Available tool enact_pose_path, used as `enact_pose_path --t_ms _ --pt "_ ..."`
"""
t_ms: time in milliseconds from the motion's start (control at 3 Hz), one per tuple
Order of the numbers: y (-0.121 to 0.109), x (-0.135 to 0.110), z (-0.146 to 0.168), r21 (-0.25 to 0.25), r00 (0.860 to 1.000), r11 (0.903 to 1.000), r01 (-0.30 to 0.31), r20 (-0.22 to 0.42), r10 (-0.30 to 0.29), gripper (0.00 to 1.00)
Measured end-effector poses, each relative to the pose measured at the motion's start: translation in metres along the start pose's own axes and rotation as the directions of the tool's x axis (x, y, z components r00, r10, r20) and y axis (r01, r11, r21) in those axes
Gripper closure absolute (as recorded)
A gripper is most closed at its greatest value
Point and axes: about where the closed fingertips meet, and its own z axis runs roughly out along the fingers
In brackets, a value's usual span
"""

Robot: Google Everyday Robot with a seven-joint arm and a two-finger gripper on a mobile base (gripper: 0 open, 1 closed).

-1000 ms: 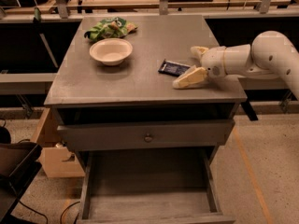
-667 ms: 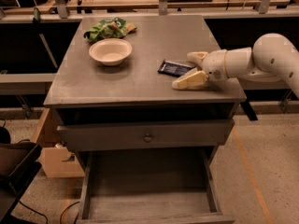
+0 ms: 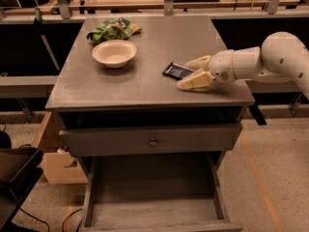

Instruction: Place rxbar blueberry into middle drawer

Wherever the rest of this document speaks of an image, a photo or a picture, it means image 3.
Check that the white paper bowl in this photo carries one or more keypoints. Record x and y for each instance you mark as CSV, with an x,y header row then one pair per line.
x,y
115,53

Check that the grey wooden drawer cabinet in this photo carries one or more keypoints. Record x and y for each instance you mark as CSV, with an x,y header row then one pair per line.
x,y
88,95

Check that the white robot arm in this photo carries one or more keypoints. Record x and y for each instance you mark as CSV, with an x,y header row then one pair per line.
x,y
282,57

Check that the black bin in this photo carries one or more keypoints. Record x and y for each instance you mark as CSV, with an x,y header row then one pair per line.
x,y
19,172

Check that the cardboard box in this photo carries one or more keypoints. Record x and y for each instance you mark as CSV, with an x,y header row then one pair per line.
x,y
59,167

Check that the blue rxbar wrapper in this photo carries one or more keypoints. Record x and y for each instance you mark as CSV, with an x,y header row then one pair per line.
x,y
176,71

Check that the open grey middle drawer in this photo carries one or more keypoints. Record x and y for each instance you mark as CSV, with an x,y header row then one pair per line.
x,y
155,193

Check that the grey top drawer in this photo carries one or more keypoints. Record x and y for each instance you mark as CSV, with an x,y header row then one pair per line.
x,y
150,140

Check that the green chip bag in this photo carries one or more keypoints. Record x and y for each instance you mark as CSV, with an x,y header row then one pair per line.
x,y
114,29

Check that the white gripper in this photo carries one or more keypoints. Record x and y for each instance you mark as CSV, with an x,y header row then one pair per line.
x,y
220,66

